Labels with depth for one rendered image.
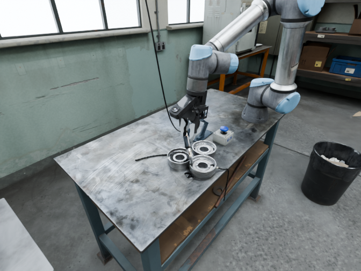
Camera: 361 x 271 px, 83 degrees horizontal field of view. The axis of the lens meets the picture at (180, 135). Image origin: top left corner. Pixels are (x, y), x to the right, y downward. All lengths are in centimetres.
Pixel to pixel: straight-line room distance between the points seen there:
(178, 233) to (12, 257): 57
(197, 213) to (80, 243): 95
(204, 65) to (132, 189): 51
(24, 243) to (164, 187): 50
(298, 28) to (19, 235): 129
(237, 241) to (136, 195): 101
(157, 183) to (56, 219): 124
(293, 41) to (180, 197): 76
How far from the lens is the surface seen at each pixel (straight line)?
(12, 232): 100
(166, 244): 93
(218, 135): 98
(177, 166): 82
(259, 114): 122
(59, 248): 175
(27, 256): 91
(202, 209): 103
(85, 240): 171
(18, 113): 216
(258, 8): 104
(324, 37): 402
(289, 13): 100
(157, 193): 75
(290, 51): 103
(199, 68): 74
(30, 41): 200
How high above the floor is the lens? 136
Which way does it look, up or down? 32 degrees down
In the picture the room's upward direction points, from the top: straight up
